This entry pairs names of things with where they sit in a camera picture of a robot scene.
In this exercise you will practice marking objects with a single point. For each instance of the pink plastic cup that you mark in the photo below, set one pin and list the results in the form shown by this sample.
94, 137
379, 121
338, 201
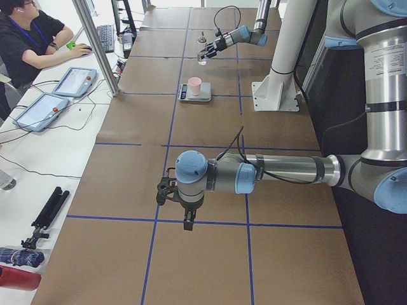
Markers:
194, 86

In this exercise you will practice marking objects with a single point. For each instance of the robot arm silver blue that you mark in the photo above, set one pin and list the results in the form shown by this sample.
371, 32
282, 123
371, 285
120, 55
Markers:
378, 173
240, 34

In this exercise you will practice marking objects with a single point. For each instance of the white support column with base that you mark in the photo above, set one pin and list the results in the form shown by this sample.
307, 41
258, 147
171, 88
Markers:
277, 92

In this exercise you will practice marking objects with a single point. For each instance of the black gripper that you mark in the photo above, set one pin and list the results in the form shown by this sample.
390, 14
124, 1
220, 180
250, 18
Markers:
219, 44
189, 206

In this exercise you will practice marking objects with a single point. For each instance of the green plastic clamp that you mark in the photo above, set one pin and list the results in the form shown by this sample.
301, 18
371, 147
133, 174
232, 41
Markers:
71, 45

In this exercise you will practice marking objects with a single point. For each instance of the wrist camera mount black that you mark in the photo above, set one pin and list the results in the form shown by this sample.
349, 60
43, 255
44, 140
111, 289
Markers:
166, 189

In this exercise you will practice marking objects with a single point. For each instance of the red water bottle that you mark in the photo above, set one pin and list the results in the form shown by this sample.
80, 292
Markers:
19, 279

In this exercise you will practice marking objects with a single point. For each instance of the seated person in black shirt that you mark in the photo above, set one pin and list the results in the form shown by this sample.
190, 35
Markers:
30, 41

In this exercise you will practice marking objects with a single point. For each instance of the grey digital kitchen scale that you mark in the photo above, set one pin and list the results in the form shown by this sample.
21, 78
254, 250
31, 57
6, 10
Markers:
188, 94

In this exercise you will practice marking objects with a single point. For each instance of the clear water bottle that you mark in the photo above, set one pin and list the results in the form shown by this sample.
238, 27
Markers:
7, 182

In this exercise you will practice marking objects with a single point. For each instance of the lower blue teach pendant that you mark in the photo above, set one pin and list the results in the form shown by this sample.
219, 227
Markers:
41, 113

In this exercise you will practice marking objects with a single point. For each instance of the blue teach pendant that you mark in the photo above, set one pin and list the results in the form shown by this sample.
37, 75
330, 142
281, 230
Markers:
41, 113
75, 82

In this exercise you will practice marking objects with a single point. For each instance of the blue folded umbrella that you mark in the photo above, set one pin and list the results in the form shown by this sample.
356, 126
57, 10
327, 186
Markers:
21, 257

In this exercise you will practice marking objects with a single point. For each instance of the black folded tripod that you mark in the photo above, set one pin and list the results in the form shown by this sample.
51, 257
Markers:
45, 218

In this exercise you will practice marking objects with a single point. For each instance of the black keyboard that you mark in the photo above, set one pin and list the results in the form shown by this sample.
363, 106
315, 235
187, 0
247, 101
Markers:
106, 37

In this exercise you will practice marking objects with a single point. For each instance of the upper blue teach pendant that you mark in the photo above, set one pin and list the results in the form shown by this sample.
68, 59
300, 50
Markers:
75, 82

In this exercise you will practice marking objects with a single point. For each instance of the glass sauce dispenser bottle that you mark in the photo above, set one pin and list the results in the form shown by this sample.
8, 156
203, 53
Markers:
202, 43

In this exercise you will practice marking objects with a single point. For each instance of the aluminium frame post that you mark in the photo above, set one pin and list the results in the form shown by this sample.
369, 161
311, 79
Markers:
91, 33

